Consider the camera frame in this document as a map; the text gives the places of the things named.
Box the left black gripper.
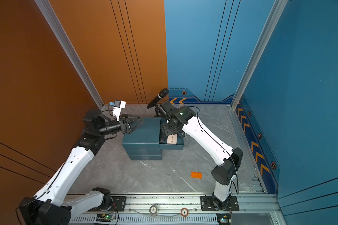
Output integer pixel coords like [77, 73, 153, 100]
[98, 114, 143, 138]

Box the teal top drawer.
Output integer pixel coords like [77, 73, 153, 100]
[159, 134, 184, 151]

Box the teal drawer cabinet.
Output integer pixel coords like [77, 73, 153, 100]
[122, 118, 162, 161]

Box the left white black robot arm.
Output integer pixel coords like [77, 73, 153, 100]
[16, 109, 143, 225]

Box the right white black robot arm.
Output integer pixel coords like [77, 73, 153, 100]
[155, 101, 243, 211]

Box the black microphone stand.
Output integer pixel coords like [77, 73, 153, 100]
[154, 104, 161, 118]

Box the black microphone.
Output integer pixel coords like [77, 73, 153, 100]
[147, 88, 169, 109]

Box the orange toy brick plate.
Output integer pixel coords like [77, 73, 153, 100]
[191, 172, 202, 179]

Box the left green circuit board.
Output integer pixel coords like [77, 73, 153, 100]
[95, 214, 116, 223]

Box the green circuit board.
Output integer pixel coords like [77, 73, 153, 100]
[217, 214, 232, 225]
[95, 214, 116, 223]

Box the right green circuit board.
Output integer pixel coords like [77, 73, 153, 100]
[217, 214, 232, 225]

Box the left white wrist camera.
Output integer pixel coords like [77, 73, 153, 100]
[109, 100, 126, 121]

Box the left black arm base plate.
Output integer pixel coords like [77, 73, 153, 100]
[89, 196, 127, 212]

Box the grey round rail sticker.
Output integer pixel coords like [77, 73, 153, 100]
[149, 205, 158, 215]

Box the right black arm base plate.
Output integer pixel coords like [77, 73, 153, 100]
[200, 196, 240, 212]

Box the orange round rail sticker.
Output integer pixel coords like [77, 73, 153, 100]
[180, 208, 189, 217]

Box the aluminium front rail frame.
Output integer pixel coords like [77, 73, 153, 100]
[69, 193, 286, 225]

